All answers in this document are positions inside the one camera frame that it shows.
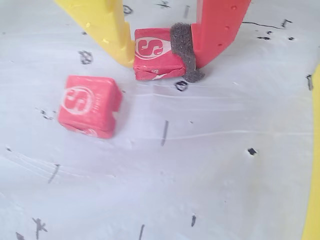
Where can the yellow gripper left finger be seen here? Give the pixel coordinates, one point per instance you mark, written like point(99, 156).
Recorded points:
point(100, 22)

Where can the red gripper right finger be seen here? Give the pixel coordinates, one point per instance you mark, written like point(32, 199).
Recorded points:
point(217, 25)

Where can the red-orange Starburst candy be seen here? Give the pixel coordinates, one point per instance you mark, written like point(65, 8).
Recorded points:
point(87, 107)
point(152, 50)

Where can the yellow three-compartment box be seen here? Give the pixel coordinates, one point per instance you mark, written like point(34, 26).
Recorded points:
point(313, 175)

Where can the white plastic table cover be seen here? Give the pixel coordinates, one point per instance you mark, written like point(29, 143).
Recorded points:
point(175, 162)

